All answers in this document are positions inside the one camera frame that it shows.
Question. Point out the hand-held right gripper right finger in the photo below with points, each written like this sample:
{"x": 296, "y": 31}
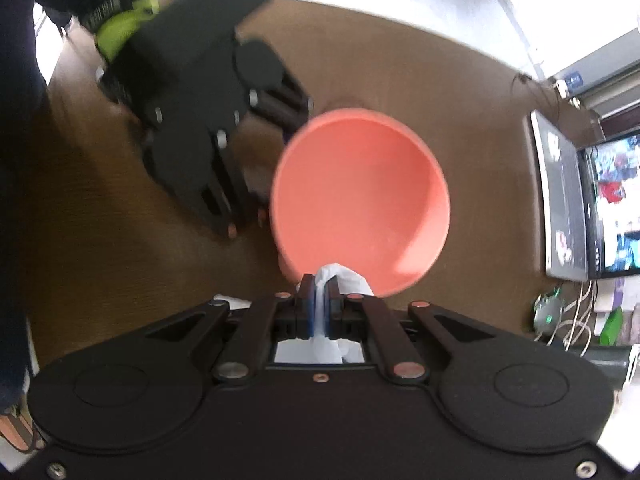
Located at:
{"x": 331, "y": 310}

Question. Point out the silver laptop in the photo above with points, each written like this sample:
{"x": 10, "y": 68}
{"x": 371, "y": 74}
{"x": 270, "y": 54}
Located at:
{"x": 565, "y": 200}

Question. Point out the striped slipper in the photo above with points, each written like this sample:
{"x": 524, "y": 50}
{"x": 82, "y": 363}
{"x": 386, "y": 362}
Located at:
{"x": 17, "y": 432}

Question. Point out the person's dark clothing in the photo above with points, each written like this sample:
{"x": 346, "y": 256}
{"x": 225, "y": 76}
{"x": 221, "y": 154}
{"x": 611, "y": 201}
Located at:
{"x": 15, "y": 210}

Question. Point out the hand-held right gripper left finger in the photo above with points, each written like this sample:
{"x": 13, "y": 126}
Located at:
{"x": 306, "y": 305}

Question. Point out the pink footed bowl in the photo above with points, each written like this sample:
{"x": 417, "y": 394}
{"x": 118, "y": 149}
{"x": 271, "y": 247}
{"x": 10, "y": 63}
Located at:
{"x": 360, "y": 185}

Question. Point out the person's left hand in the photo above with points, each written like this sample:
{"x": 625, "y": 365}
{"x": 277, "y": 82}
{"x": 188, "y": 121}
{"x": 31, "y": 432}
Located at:
{"x": 120, "y": 30}

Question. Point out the white paper towel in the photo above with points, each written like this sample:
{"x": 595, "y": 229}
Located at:
{"x": 345, "y": 277}

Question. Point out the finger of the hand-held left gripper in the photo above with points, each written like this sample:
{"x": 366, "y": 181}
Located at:
{"x": 280, "y": 105}
{"x": 220, "y": 200}

